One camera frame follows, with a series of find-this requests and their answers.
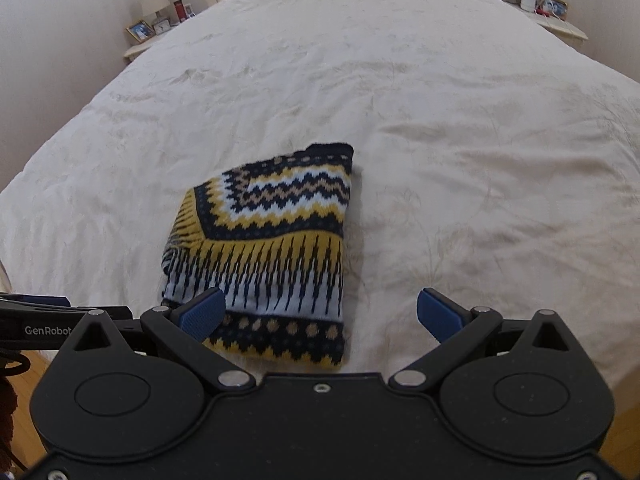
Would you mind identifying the cream nightstand with white cylinder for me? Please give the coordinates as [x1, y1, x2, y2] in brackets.
[495, 0, 590, 52]

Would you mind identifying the wooden photo frame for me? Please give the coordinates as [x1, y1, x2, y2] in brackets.
[125, 20, 156, 44]

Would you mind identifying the person's left forearm maroon sleeve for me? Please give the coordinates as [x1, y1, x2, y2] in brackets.
[0, 374, 20, 463]

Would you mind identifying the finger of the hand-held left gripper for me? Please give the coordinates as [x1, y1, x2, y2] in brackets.
[102, 305, 146, 335]

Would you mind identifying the navy yellow patterned knit sweater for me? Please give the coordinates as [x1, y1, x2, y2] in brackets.
[160, 142, 356, 372]

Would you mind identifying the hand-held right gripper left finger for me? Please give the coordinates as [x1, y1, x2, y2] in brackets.
[67, 287, 257, 395]

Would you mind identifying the bed with cream bedspread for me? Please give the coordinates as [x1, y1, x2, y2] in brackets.
[0, 0, 640, 401]

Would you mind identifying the cream nightstand with red bottle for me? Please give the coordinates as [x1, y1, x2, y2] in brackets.
[123, 7, 211, 64]

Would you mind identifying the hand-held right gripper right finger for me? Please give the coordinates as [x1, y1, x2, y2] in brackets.
[387, 287, 576, 394]

